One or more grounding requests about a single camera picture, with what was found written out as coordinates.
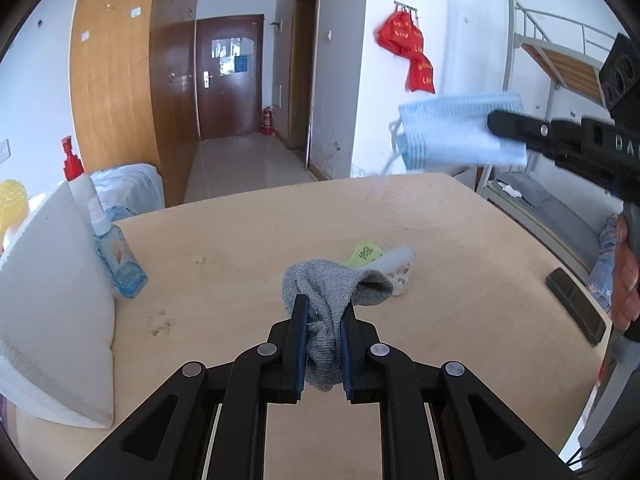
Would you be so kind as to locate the white paper notice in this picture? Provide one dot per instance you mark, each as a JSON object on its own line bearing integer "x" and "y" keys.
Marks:
{"x": 225, "y": 47}

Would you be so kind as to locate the red pump bottle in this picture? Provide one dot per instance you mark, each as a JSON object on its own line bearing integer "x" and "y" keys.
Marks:
{"x": 74, "y": 167}

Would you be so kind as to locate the grey sock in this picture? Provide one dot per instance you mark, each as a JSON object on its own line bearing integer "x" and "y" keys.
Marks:
{"x": 325, "y": 285}

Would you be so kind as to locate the metal wall hook rack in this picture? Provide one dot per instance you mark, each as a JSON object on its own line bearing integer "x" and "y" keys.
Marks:
{"x": 405, "y": 6}

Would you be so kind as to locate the red plastic bag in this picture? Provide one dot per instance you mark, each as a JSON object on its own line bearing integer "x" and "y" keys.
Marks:
{"x": 420, "y": 75}
{"x": 400, "y": 35}

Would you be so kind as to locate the black phone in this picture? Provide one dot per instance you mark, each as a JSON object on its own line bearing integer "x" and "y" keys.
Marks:
{"x": 575, "y": 305}

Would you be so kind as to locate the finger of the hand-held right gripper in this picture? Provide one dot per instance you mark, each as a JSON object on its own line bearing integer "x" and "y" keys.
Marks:
{"x": 530, "y": 130}

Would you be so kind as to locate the white double wall socket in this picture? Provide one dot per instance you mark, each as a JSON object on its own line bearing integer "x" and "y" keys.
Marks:
{"x": 4, "y": 151}

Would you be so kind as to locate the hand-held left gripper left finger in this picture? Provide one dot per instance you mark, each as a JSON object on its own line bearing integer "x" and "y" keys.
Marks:
{"x": 300, "y": 340}

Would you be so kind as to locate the yellow foam fruit net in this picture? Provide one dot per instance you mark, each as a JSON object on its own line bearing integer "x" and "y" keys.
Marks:
{"x": 12, "y": 200}

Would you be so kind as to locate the blue face mask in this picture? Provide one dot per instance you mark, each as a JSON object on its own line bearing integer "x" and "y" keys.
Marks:
{"x": 445, "y": 130}

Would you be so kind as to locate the wooden wardrobe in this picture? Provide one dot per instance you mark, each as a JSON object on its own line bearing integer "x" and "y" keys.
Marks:
{"x": 115, "y": 60}

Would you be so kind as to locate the brown entrance door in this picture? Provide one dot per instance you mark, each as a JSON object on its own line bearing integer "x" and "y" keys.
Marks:
{"x": 230, "y": 100}

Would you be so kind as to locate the brown side door frame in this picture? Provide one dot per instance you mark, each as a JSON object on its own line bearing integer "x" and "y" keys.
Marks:
{"x": 305, "y": 60}

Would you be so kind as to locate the white foam box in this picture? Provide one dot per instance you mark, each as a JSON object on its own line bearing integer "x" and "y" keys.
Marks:
{"x": 50, "y": 310}

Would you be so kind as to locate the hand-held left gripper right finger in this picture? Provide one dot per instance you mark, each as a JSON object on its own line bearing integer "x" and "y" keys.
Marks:
{"x": 346, "y": 350}

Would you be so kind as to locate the grey bedding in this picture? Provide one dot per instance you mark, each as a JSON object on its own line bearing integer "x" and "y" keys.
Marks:
{"x": 550, "y": 210}

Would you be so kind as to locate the red fire extinguisher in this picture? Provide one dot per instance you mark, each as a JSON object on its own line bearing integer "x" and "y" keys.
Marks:
{"x": 268, "y": 122}

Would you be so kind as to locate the blue spray bottle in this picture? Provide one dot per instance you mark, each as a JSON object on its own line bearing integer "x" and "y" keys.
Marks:
{"x": 120, "y": 265}

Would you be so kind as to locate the blue paper notice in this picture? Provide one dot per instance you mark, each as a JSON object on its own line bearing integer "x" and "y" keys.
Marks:
{"x": 241, "y": 64}

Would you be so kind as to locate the metal bunk bed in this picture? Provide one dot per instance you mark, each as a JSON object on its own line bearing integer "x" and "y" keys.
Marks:
{"x": 560, "y": 60}

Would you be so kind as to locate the green tissue packet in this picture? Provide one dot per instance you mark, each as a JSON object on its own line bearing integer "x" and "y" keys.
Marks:
{"x": 364, "y": 256}

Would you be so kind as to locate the person's right hand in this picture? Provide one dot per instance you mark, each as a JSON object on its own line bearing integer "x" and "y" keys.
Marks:
{"x": 627, "y": 280}

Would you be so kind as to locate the floral printed bed sheet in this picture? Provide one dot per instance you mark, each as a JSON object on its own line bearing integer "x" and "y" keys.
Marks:
{"x": 602, "y": 260}

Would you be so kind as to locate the light blue cloth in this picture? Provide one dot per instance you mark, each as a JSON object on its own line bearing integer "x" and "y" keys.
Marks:
{"x": 135, "y": 185}

